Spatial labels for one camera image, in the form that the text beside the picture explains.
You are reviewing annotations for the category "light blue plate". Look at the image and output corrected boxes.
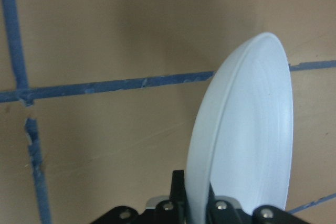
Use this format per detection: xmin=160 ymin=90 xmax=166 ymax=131
xmin=185 ymin=33 xmax=293 ymax=223

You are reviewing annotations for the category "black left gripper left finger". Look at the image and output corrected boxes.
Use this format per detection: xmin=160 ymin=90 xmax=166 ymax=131
xmin=154 ymin=170 xmax=187 ymax=224

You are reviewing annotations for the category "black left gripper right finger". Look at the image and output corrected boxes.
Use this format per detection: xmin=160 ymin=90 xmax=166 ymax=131
xmin=205 ymin=185 xmax=252 ymax=224

